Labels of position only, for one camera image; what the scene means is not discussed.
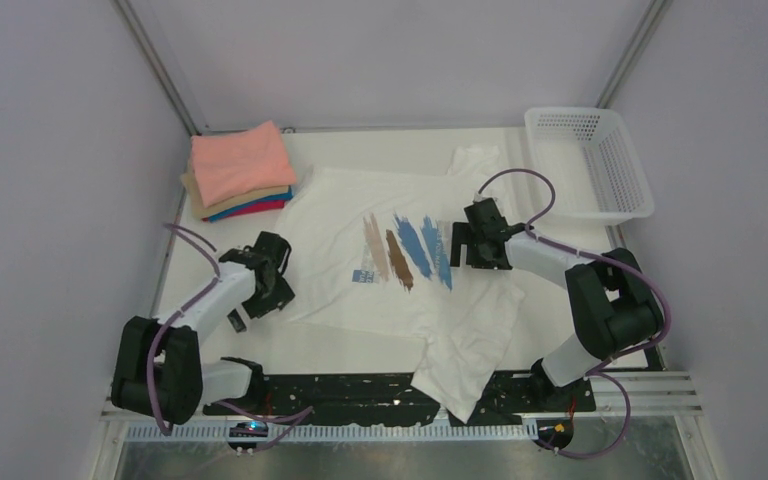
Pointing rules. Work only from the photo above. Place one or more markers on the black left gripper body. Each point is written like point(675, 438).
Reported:
point(267, 300)

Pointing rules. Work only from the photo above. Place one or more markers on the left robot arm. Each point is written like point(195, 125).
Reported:
point(159, 369)

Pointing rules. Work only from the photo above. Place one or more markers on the white plastic laundry basket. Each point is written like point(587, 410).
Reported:
point(588, 156)

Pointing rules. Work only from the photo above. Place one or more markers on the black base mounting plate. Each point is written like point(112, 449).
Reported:
point(390, 400)

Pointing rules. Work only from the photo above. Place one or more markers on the aluminium frame rail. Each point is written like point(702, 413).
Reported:
point(140, 20)

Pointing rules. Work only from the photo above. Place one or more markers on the folded pink t-shirt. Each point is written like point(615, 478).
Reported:
point(236, 163)

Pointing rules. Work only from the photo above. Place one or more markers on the white printed t-shirt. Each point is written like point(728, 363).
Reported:
point(371, 252)

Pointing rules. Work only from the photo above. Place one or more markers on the folded magenta t-shirt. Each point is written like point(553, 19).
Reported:
point(257, 207)

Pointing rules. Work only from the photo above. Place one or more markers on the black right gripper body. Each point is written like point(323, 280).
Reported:
point(478, 257)

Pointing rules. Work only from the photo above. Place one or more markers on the folded tan t-shirt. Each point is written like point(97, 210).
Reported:
point(201, 210)

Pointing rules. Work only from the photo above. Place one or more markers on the white slotted cable duct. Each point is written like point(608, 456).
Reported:
point(212, 431)

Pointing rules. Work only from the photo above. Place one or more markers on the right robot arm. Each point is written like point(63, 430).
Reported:
point(613, 309)

